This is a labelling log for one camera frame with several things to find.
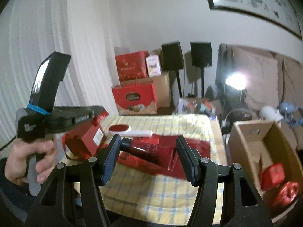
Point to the small white printed box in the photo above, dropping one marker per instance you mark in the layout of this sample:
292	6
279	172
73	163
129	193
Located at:
153	66

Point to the red chocolate gift bag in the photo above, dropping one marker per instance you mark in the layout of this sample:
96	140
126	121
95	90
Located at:
135	99

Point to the person's left forearm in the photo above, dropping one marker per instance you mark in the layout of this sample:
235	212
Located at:
11	194

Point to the red patterned gift box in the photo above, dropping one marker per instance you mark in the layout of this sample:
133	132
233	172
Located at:
131	66

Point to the red rounded tin case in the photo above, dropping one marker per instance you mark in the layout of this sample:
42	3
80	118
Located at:
272	176

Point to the carton of assorted clutter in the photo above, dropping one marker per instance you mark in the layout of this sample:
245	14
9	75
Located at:
198	107

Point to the dark red cosmetic tube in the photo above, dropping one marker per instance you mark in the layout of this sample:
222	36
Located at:
146	151

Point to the bright lamp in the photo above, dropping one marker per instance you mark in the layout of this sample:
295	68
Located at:
235	81

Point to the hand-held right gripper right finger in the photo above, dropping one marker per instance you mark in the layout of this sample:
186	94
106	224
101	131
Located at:
188	163

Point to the red plastic twine ball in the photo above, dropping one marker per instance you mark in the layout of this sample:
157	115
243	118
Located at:
286	194

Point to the large beige sofa cushion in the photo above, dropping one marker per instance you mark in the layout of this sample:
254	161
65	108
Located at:
258	71

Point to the person's left hand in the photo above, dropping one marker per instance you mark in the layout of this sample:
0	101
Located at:
16	163

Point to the small labelled red gift bag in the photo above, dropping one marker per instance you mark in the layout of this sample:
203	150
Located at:
82	141

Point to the white dome-shaped device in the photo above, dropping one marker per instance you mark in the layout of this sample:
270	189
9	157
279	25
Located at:
271	113

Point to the yellow checked tablecloth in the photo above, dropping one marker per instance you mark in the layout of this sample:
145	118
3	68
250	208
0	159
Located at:
153	194

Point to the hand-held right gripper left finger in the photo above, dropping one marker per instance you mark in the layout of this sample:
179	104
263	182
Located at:
110	160

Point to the black speaker on stand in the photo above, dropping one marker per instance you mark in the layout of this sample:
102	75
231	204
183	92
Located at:
172	55
201	54

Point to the beige sofa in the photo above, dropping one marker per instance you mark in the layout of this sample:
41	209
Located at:
272	94

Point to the white lint brush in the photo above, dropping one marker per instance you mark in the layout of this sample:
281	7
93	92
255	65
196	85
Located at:
132	132

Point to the medium beige sofa cushion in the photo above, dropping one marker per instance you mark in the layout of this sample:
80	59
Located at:
293	82

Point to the large dark red paper bag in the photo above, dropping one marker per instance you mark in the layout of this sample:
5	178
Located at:
196	146

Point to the large brown carton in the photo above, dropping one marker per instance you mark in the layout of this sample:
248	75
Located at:
163	89

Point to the cardboard box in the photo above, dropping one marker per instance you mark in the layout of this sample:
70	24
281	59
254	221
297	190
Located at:
251	151

